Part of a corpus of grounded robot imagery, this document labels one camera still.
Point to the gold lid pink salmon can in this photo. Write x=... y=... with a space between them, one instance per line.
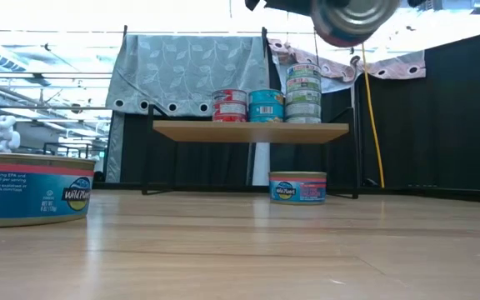
x=356 y=18
x=27 y=191
x=298 y=189

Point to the wooden shelf black metal legs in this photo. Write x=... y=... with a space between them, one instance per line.
x=248 y=132

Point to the pink curtain with eyelets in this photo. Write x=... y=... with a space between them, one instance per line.
x=398 y=68

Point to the black curtain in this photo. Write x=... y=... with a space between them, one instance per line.
x=452 y=116
x=198 y=154

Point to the grey leaf pattern curtain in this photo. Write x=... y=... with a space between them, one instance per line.
x=173 y=71

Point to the white curtain strip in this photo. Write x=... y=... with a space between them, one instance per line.
x=261 y=164

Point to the white robot figure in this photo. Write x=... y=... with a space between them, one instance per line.
x=2 y=135

